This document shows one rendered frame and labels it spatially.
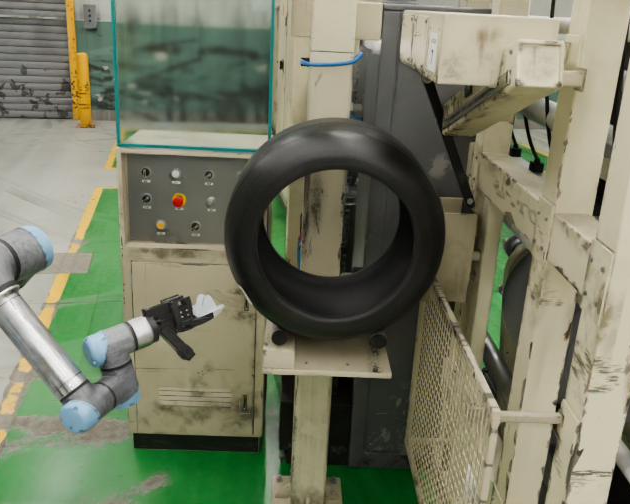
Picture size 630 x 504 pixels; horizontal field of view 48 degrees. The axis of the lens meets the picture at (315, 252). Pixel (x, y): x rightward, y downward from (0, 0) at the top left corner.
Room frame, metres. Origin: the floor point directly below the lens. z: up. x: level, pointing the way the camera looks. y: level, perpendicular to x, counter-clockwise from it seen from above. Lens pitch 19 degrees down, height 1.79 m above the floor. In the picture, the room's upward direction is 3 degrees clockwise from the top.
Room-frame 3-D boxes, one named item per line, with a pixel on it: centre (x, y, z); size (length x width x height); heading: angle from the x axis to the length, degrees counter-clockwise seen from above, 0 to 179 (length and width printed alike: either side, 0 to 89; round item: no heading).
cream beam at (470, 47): (1.84, -0.35, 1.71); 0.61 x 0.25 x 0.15; 2
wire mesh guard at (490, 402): (1.74, -0.38, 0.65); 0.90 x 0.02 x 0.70; 2
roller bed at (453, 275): (2.19, -0.42, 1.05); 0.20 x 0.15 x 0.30; 2
